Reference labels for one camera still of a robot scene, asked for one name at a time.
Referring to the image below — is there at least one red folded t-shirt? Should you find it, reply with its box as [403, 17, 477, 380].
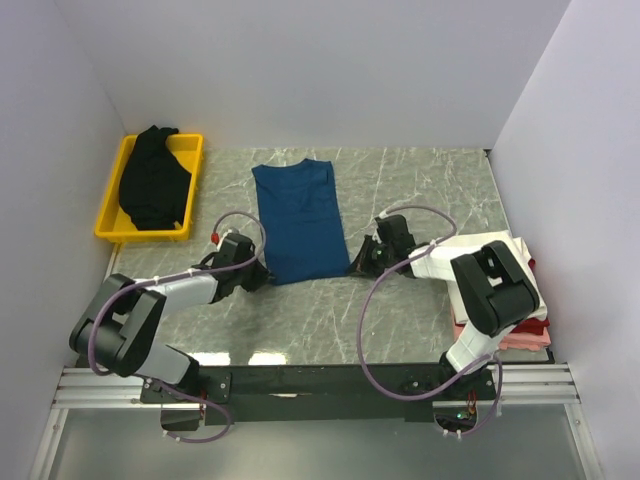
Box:
[514, 257, 551, 339]

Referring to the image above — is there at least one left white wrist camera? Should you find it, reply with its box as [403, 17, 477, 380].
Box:
[210, 228, 238, 249]

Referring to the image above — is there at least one black t-shirt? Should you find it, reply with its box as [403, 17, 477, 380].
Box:
[118, 125, 192, 231]

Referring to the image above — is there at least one black base beam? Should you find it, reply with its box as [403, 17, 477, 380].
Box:
[140, 363, 497, 431]

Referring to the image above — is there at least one blue printed t-shirt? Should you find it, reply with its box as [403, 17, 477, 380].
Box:
[252, 159, 350, 286]

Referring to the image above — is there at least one yellow plastic bin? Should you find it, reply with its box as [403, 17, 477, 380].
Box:
[94, 133, 205, 244]

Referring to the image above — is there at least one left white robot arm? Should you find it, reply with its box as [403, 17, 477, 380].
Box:
[69, 230, 270, 402]

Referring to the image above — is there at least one aluminium rail frame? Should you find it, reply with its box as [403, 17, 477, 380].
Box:
[27, 314, 606, 480]

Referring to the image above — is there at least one white folded t-shirt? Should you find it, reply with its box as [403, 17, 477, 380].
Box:
[443, 230, 535, 326]

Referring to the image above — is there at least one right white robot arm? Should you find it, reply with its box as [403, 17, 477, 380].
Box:
[346, 214, 547, 399]

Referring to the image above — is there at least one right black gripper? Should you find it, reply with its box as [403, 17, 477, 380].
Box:
[346, 235, 395, 280]

